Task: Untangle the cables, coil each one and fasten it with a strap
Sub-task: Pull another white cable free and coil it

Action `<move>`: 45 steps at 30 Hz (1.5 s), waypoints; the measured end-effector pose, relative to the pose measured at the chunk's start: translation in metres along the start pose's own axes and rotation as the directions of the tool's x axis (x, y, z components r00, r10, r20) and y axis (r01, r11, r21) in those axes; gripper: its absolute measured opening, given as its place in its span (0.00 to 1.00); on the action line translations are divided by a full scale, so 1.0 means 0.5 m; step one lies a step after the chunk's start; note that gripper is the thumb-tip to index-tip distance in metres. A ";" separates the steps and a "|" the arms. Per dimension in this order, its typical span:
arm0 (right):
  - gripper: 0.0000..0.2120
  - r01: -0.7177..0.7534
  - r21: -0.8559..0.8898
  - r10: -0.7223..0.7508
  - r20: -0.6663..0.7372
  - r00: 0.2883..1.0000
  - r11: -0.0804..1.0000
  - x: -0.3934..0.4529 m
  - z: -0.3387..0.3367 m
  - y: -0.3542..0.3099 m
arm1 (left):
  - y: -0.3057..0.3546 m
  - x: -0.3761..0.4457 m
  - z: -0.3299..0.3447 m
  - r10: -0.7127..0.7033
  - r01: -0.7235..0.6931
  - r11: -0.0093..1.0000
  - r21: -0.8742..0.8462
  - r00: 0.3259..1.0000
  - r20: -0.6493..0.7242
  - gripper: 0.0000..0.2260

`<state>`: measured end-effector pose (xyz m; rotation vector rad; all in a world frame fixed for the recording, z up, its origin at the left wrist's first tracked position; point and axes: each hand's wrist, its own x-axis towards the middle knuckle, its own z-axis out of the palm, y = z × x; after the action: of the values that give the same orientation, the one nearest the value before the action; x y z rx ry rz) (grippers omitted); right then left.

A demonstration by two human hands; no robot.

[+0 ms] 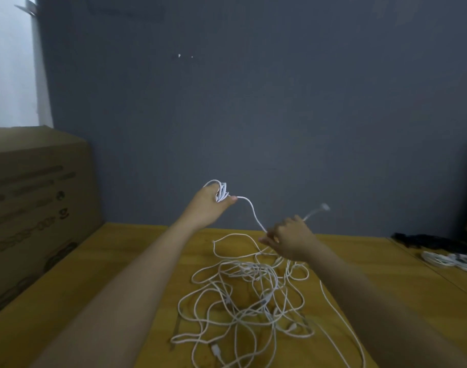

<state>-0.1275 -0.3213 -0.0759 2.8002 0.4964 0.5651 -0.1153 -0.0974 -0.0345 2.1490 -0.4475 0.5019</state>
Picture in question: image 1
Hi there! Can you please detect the person's left forearm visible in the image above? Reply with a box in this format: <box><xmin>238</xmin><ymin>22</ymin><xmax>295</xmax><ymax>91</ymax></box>
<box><xmin>30</xmin><ymin>218</ymin><xmax>204</xmax><ymax>368</ymax></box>

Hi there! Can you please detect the person's right forearm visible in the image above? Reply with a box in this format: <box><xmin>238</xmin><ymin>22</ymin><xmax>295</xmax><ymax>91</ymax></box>
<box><xmin>304</xmin><ymin>243</ymin><xmax>467</xmax><ymax>368</ymax></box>

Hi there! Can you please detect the person's left hand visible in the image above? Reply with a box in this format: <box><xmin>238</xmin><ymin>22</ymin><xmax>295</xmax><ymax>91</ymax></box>
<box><xmin>180</xmin><ymin>183</ymin><xmax>239</xmax><ymax>229</ymax></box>

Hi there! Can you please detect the tangle of white cables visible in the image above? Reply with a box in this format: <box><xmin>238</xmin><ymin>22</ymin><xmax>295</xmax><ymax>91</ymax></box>
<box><xmin>170</xmin><ymin>232</ymin><xmax>368</xmax><ymax>368</ymax></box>

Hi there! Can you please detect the person's right hand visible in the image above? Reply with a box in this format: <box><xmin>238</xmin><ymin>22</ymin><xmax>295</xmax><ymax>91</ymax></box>
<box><xmin>258</xmin><ymin>217</ymin><xmax>320</xmax><ymax>263</ymax></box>

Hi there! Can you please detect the plain brown cardboard box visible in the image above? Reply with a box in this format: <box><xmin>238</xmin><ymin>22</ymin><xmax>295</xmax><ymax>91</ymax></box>
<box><xmin>0</xmin><ymin>126</ymin><xmax>106</xmax><ymax>319</ymax></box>

